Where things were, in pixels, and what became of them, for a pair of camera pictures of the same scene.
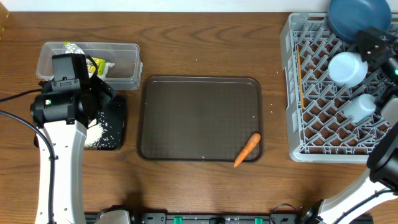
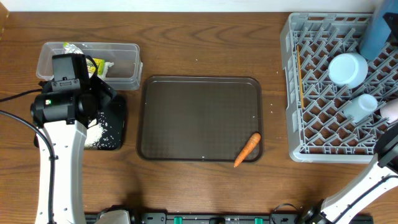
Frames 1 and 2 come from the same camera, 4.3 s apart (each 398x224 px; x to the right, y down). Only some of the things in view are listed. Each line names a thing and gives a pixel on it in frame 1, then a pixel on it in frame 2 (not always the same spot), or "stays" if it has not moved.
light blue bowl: x=347 y=70 stays
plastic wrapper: x=107 y=65 stays
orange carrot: x=248 y=149 stays
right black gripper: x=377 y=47 -> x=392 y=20
